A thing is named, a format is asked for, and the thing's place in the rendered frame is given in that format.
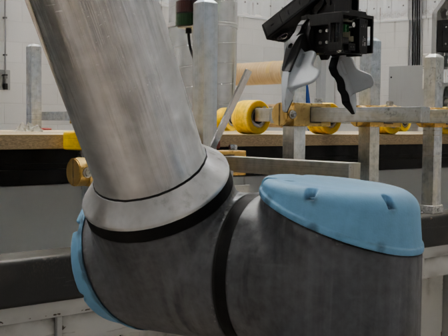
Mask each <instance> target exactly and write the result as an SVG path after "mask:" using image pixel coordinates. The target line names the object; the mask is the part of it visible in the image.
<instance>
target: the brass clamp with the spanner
mask: <svg viewBox="0 0 448 336"><path fill-rule="evenodd" d="M218 151H219V152H220V153H222V154H223V155H224V156H243V157H246V151H240V150H238V151H229V150H218ZM236 175H246V173H237V172H233V176H236Z"/></svg>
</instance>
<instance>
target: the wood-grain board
mask: <svg viewBox="0 0 448 336"><path fill-rule="evenodd" d="M64 131H74V130H43V132H42V131H25V132H22V131H14V130H0V150H14V149H64V148H63V132H64ZM230 144H234V145H237V146H238V147H268V146H283V131H265V132H264V133H262V134H242V133H239V132H238V131H224V132H223V134H222V136H221V139H220V147H228V146H229V145H230ZM379 144H380V145H420V144H423V132H422V131H398V132H397V133H396V134H379ZM442 144H448V134H442ZM319 145H359V132H358V131H337V132H335V133H334V134H314V133H312V132H310V131H306V132H305V146H319Z"/></svg>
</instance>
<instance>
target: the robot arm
mask: <svg viewBox="0 0 448 336"><path fill-rule="evenodd" d="M25 3H26V6H27V8H28V11H29V14H30V16H31V19H32V21H33V24H34V26H35V29H36V32H37V34H38V37H39V40H40V42H41V45H42V48H43V50H44V52H45V56H46V58H47V60H48V63H49V66H50V68H51V71H52V74H53V76H54V79H55V82H56V84H57V87H58V89H59V92H60V94H61V97H62V100H63V102H64V105H65V108H66V110H67V113H68V115H69V118H70V120H71V124H72V126H73V128H74V131H75V134H76V136H77V139H78V142H79V144H80V146H81V150H82V152H83V155H84V157H85V160H86V162H87V165H88V168H89V170H90V173H91V176H92V178H93V182H92V183H91V185H90V186H89V188H88V190H87V192H86V193H85V196H84V198H83V204H82V207H83V208H82V210H81V212H80V214H79V216H78V218H77V222H78V224H79V228H78V231H76V232H74V233H73V236H72V240H71V266H72V270H73V276H74V279H75V283H76V285H77V288H78V290H79V292H80V293H81V294H83V295H84V301H85V302H86V304H87V305H88V306H89V307H90V308H91V309H92V310H93V311H94V312H95V313H96V314H98V315H99V316H101V317H102V318H104V319H106V320H109V321H112V322H116V323H120V324H122V325H124V326H126V327H130V328H132V329H137V330H143V331H148V330H150V331H158V332H163V333H170V334H176V335H183V336H421V298H422V269H423V252H424V248H425V247H424V242H423V240H422V232H421V210H420V206H419V203H418V201H417V200H416V198H415V197H414V196H413V195H412V194H411V193H410V192H408V191H407V190H405V189H402V188H400V187H396V186H393V185H388V184H384V183H378V182H373V181H364V180H360V179H351V178H344V177H332V176H324V175H295V174H277V175H269V176H266V177H265V178H264V179H263V180H262V183H261V185H260V187H259V193H247V192H239V191H238V190H236V188H235V186H234V182H233V178H232V174H231V171H230V168H229V164H228V162H227V160H226V158H225V156H224V155H223V154H222V153H220V152H219V151H218V150H216V149H213V148H211V147H208V146H206V145H203V144H202V143H201V140H200V136H199V133H198V130H197V126H196V123H195V120H194V116H193V113H192V110H191V106H190V103H189V100H188V96H187V93H186V90H185V86H184V83H183V80H182V76H181V73H180V70H179V66H178V63H177V60H176V56H175V52H174V50H173V46H172V43H171V39H170V36H169V32H168V30H167V26H166V23H165V19H164V16H163V12H162V10H161V6H160V3H159V0H25ZM373 22H374V16H370V15H367V14H366V12H364V11H359V0H292V1H291V2H290V3H289V4H287V5H286V6H285V7H284V8H282V9H281V10H280V11H278V12H277V13H276V14H274V16H272V17H271V18H270V19H268V20H267V21H266V22H264V24H262V28H263V31H264V34H265V36H266V39H267V40H272V41H278V42H283V43H284V42H286V41H287V40H289V41H288V43H287V46H286V49H285V55H284V59H283V66H282V71H283V74H282V80H281V95H282V110H283V112H285V113H287V112H288V110H289V108H290V106H291V104H292V101H293V96H294V92H295V90H296V89H298V88H300V87H303V86H306V85H309V84H312V83H314V82H315V81H316V80H317V79H318V77H319V75H320V70H319V69H317V68H316V67H314V66H313V64H314V62H315V59H316V56H317V55H319V57H320V59H321V60H328V59H329V58H330V56H331V60H330V64H329V71H330V74H331V76H332V77H334V78H335V80H336V83H337V90H338V92H339V93H340V95H341V101H342V104H343V105H344V106H345V108H346V109H347V110H348V111H349V112H350V113H351V114H352V115H354V114H356V106H357V98H356V93H358V92H360V91H363V90H365V89H368V88H370V87H372V86H373V84H374V80H373V77H372V76H371V75H370V74H369V73H366V72H364V71H361V70H359V69H358V68H357V67H356V64H355V62H354V60H353V58H352V57H362V54H367V53H373ZM367 27H370V45H367Z"/></svg>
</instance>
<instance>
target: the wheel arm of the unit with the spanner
mask: <svg viewBox="0 0 448 336"><path fill-rule="evenodd" d="M225 158H226V160H227V162H228V164H229V168H230V171H233V172H237V173H254V174H263V175H277V174H295V175H324V176H332V177H344V178H351V179H360V170H361V163H354V162H342V161H317V160H304V159H280V158H267V157H243V156H225Z"/></svg>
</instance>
